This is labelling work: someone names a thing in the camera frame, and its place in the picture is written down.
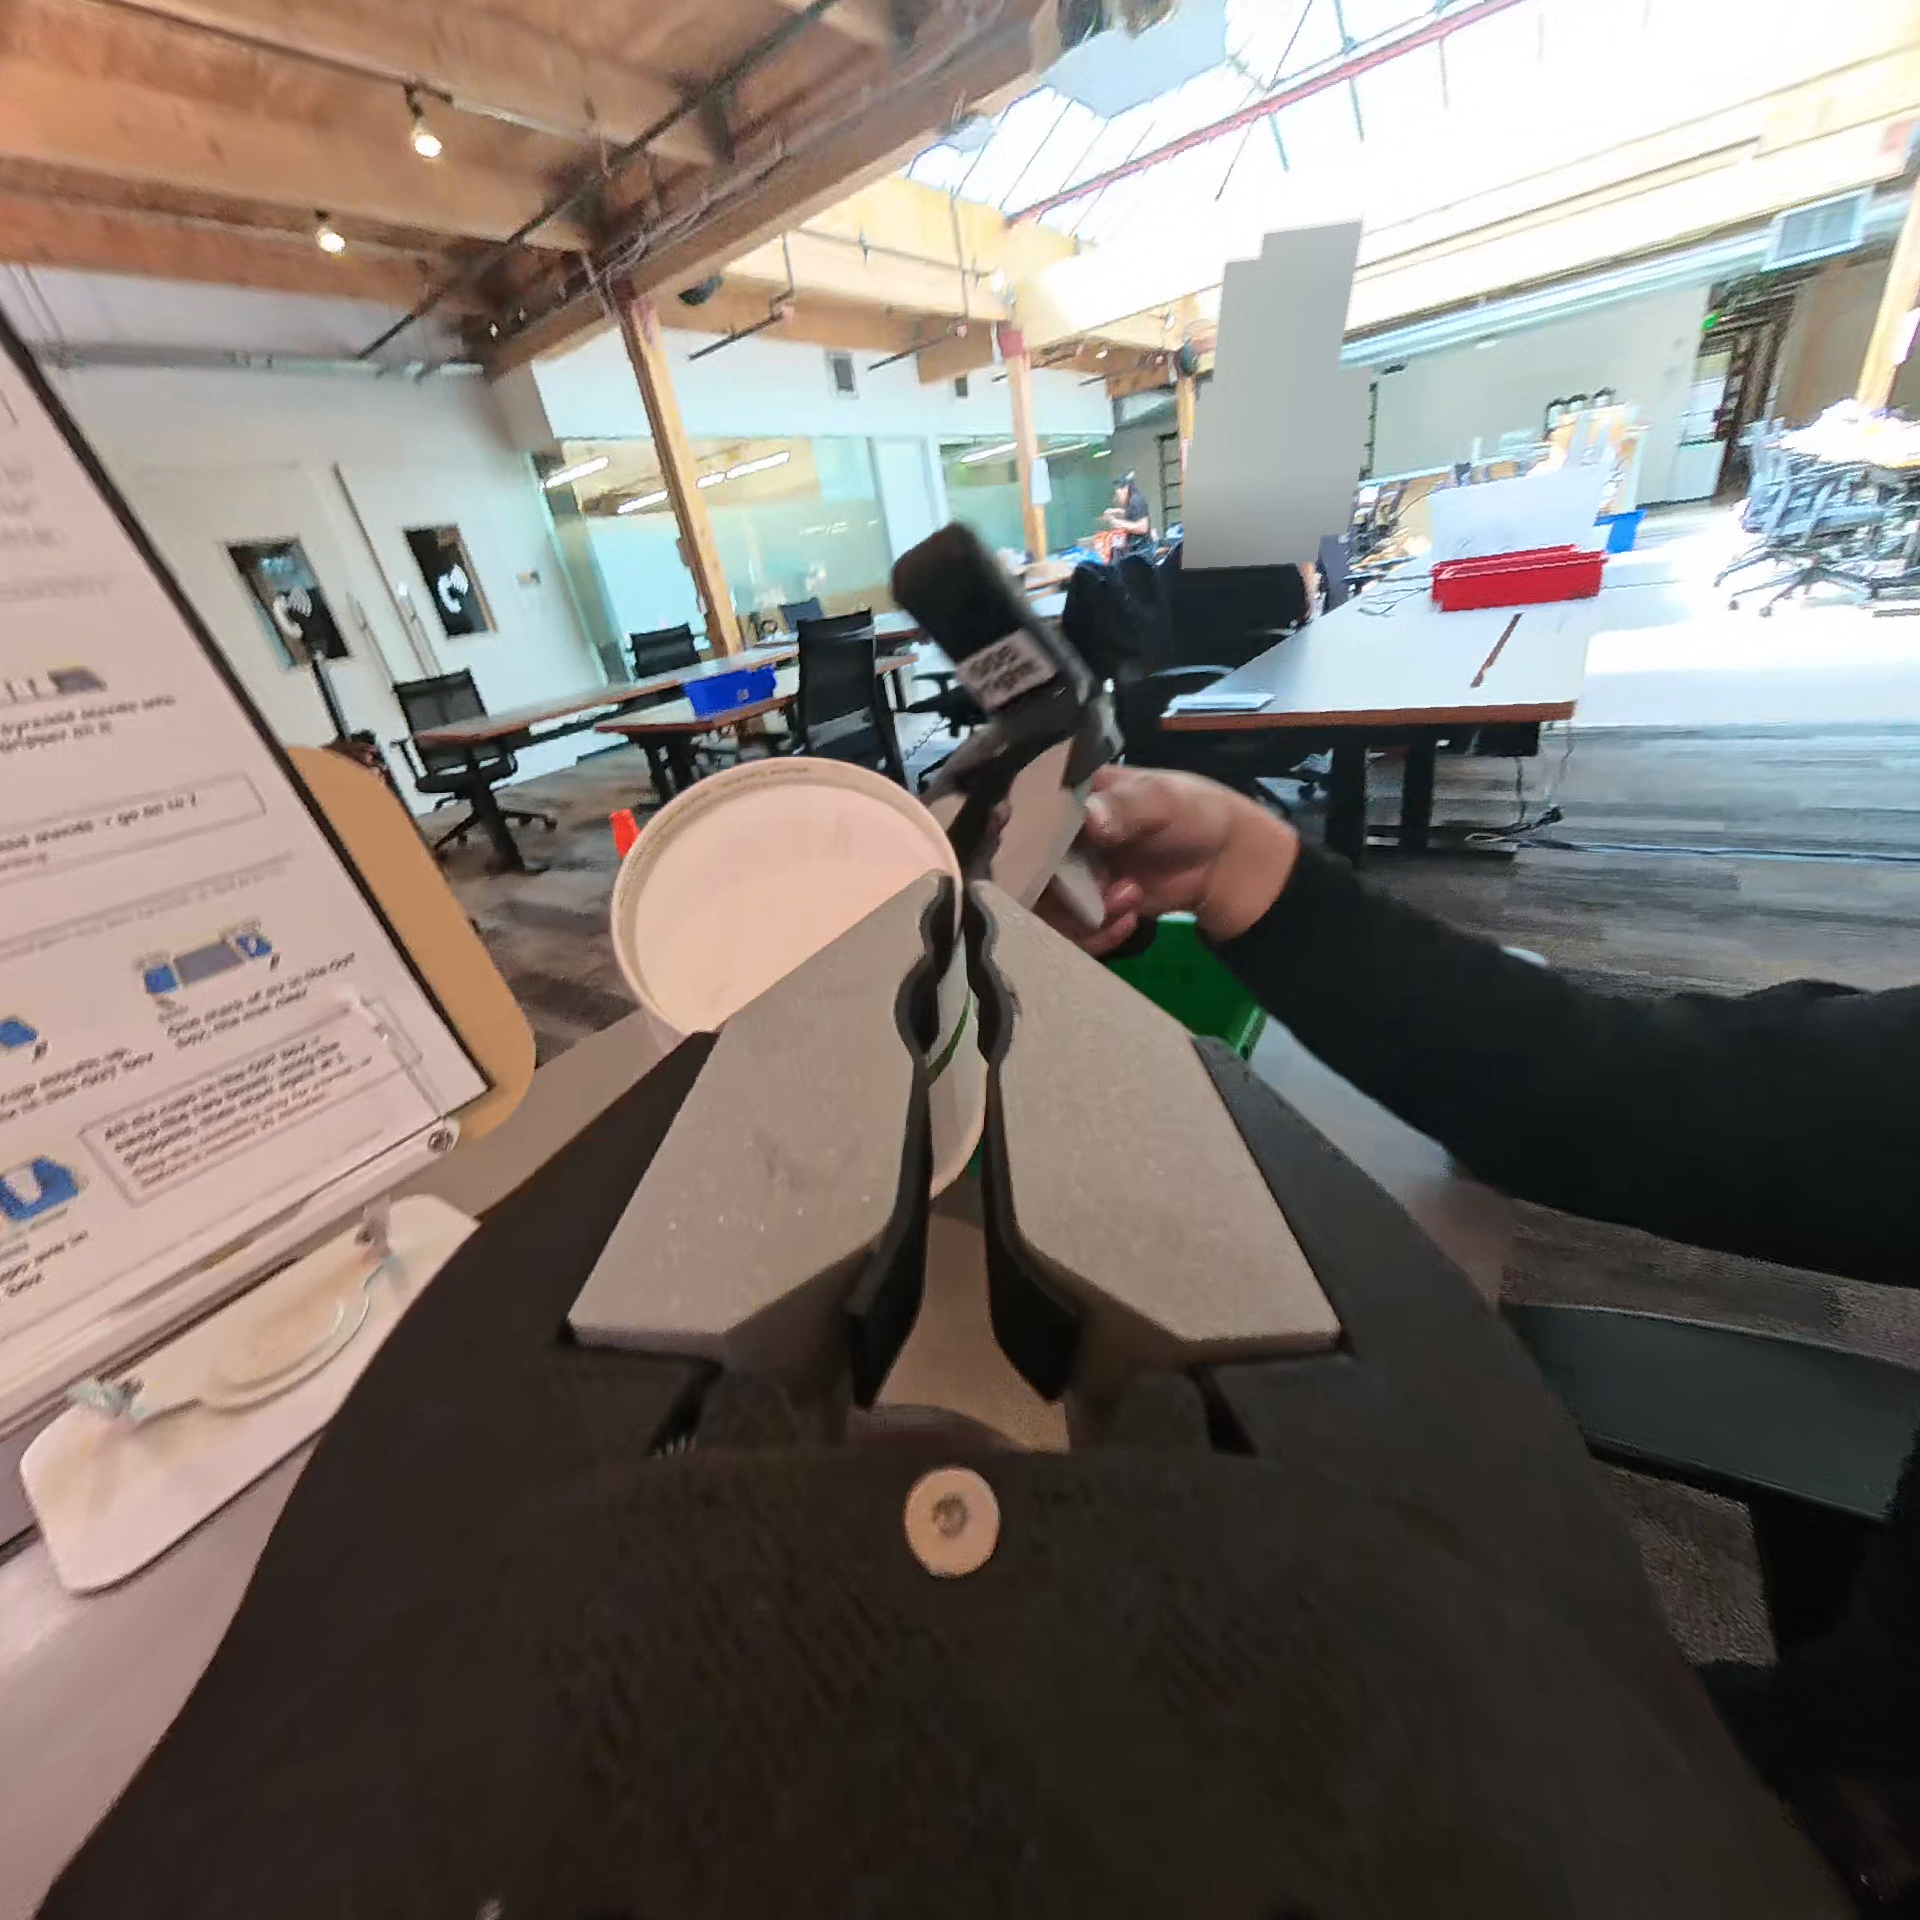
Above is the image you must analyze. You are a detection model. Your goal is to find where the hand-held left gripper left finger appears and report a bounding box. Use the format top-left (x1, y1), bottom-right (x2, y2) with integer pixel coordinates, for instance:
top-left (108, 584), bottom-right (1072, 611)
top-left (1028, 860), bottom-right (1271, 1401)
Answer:
top-left (567, 872), bottom-right (963, 1408)

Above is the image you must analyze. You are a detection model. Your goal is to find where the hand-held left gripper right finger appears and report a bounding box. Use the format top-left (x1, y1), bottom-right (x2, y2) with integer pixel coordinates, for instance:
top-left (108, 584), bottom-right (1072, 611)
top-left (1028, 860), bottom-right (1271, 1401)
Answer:
top-left (964, 881), bottom-right (1345, 1403)

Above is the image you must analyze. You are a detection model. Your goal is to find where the green plastic bin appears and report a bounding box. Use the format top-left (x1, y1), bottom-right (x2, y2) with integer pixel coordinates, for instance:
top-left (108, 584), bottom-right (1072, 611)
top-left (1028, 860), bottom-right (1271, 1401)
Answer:
top-left (964, 912), bottom-right (1271, 1182)

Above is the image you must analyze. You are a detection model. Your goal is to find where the white green-banded paper cup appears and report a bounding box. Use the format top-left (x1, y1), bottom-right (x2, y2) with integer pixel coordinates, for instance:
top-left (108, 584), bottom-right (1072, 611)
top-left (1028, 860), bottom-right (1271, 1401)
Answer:
top-left (609, 755), bottom-right (995, 1201)

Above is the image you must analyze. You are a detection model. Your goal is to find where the person's right forearm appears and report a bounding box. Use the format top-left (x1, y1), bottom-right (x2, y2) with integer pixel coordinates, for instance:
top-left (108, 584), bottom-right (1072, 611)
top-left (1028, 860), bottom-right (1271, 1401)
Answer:
top-left (1212, 837), bottom-right (1920, 1292)

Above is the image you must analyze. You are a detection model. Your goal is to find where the person's right hand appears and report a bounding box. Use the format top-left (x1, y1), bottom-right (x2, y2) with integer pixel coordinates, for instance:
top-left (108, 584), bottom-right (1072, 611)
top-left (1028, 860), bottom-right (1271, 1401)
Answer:
top-left (1071, 765), bottom-right (1303, 961)

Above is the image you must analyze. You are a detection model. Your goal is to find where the black office chair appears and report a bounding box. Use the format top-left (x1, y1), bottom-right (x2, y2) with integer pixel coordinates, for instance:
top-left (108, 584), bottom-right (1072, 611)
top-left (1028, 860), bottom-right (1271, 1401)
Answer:
top-left (393, 668), bottom-right (559, 875)
top-left (791, 607), bottom-right (910, 788)
top-left (1065, 556), bottom-right (1322, 768)

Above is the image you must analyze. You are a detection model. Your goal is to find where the brown wooden desk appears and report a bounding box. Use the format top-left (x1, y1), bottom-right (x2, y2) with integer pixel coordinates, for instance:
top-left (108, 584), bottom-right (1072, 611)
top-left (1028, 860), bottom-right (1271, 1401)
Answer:
top-left (412, 645), bottom-right (918, 812)

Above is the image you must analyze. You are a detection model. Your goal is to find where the grey long desk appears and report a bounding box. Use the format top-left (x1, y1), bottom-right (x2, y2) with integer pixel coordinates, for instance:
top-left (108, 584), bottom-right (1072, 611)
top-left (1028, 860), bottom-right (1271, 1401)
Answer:
top-left (1161, 575), bottom-right (1600, 863)

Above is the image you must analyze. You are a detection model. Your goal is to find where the red plastic bin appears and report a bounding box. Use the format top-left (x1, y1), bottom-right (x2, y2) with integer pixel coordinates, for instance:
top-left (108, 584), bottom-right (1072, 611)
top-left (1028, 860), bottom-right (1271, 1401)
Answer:
top-left (1430, 545), bottom-right (1609, 615)

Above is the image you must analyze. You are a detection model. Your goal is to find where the grey chair armrest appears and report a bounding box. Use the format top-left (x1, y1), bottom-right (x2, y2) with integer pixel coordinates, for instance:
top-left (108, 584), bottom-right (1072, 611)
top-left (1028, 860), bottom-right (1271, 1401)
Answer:
top-left (1504, 1296), bottom-right (1920, 1524)

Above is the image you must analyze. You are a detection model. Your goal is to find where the wooden instruction board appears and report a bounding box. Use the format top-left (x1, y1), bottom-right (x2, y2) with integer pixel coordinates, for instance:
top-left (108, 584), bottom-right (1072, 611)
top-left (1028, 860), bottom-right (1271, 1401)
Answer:
top-left (0, 299), bottom-right (539, 1427)

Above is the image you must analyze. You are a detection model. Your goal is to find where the dark wall poster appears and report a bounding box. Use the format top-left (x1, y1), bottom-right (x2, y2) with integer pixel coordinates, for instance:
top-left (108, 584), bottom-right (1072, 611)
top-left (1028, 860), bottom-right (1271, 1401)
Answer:
top-left (231, 540), bottom-right (350, 664)
top-left (404, 526), bottom-right (496, 639)

